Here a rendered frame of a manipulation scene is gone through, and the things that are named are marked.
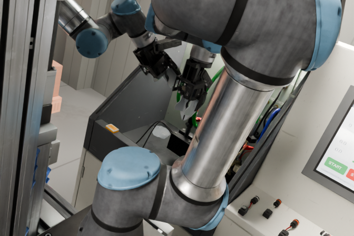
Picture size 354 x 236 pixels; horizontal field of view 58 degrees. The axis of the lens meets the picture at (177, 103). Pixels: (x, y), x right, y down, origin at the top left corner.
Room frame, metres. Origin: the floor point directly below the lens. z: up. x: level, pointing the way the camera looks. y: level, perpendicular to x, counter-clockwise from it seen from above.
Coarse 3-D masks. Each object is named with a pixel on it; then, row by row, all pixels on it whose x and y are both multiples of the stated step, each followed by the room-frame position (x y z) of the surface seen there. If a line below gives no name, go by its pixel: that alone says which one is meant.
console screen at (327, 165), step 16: (352, 96) 1.06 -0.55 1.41; (336, 112) 1.05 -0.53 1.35; (352, 112) 1.04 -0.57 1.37; (336, 128) 1.03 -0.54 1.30; (352, 128) 1.01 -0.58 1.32; (320, 144) 1.03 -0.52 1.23; (336, 144) 1.01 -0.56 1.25; (352, 144) 0.99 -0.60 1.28; (320, 160) 1.00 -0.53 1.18; (336, 160) 0.99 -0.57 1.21; (352, 160) 0.97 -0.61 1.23; (320, 176) 0.98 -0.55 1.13; (336, 176) 0.96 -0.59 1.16; (352, 176) 0.95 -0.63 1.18; (336, 192) 0.94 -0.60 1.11; (352, 192) 0.93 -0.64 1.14
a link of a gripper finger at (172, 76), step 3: (168, 69) 1.02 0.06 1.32; (171, 69) 1.03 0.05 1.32; (168, 72) 1.02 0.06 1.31; (171, 72) 1.03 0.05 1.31; (174, 72) 1.03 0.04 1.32; (168, 75) 1.02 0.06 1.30; (171, 75) 1.02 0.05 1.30; (174, 75) 1.03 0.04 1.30; (171, 78) 1.02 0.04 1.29; (174, 78) 1.03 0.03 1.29; (168, 81) 1.01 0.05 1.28; (171, 81) 1.02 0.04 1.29; (174, 81) 1.03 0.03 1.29; (177, 81) 1.03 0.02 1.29; (180, 81) 1.04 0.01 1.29; (168, 84) 1.01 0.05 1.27; (171, 84) 1.02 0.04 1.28
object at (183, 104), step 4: (180, 100) 0.93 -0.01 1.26; (184, 100) 0.95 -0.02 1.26; (188, 100) 0.94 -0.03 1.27; (176, 104) 0.92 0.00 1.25; (180, 104) 0.93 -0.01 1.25; (184, 104) 0.95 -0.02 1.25; (176, 108) 0.92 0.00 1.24; (180, 108) 0.94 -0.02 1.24; (184, 108) 0.95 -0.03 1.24; (180, 112) 0.95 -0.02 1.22
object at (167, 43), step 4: (160, 40) 1.06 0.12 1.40; (164, 40) 1.06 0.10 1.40; (168, 40) 1.05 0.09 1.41; (172, 40) 1.05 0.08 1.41; (176, 40) 1.06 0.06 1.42; (156, 44) 1.00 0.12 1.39; (160, 44) 1.01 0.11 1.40; (164, 44) 1.02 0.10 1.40; (168, 44) 1.04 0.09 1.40; (172, 44) 1.05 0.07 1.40; (176, 44) 1.06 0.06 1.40; (180, 44) 1.07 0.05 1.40; (156, 48) 1.00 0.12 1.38; (160, 48) 1.01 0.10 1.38; (164, 48) 1.02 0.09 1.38
